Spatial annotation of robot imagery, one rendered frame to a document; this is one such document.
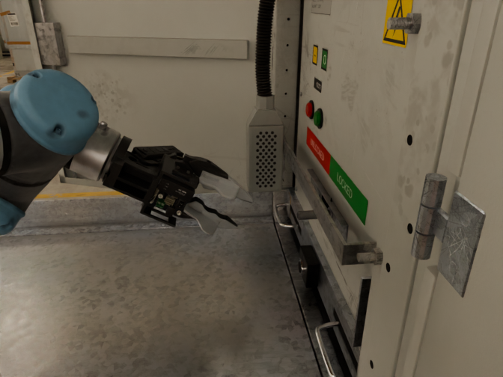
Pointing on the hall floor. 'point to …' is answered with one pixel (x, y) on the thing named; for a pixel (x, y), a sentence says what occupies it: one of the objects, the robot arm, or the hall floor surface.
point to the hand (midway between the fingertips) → (236, 208)
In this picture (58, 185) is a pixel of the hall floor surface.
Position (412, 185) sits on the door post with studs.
